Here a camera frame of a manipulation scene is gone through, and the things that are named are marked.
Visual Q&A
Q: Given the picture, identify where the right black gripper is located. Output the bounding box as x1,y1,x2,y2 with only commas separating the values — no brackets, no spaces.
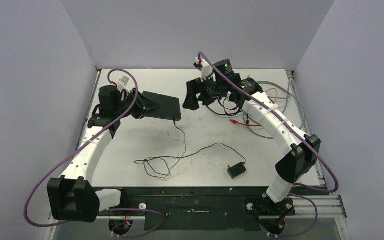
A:
182,74,226,111

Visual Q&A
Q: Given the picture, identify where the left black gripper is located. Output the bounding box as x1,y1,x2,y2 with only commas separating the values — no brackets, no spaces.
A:
114,88,160,120

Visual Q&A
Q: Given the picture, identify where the black network switch box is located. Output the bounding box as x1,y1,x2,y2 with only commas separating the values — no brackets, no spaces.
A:
142,91,182,122

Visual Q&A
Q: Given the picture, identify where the black ethernet cable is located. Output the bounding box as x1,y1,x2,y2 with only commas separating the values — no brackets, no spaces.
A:
203,96,246,117

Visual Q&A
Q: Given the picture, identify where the red ethernet cable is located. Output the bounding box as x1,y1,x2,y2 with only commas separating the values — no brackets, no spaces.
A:
229,119,262,128

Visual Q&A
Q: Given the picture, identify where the thin black power cord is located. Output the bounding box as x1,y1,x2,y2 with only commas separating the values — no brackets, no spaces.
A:
133,117,247,180

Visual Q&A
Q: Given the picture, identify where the grey ethernet cable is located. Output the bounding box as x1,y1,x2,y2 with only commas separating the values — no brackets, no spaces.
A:
243,80,309,140

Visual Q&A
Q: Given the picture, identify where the yellow ethernet cable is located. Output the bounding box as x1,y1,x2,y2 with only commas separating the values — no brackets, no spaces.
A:
264,87,279,104

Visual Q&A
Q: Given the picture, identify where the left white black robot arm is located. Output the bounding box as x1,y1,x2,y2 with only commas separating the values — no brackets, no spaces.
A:
46,85,161,223

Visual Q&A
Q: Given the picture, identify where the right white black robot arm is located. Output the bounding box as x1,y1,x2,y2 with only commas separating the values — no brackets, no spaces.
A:
182,57,321,214

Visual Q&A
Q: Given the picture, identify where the black power adapter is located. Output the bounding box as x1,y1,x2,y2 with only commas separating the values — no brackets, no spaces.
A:
227,162,247,179

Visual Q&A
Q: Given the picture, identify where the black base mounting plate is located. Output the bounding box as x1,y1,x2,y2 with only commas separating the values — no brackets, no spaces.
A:
98,187,325,232

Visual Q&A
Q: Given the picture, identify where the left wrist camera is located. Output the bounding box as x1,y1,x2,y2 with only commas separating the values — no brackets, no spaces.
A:
117,76,130,92

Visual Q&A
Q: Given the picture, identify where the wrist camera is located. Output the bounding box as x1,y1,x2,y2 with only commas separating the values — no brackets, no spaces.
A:
117,76,130,92
193,57,214,82

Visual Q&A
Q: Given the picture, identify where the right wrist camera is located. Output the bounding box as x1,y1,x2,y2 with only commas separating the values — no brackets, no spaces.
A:
193,57,214,82

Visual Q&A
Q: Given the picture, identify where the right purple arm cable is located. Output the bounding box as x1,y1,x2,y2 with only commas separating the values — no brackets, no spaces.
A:
196,51,340,239

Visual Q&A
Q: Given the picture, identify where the aluminium front rail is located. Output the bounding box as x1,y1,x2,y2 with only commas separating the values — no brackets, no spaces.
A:
48,194,348,220

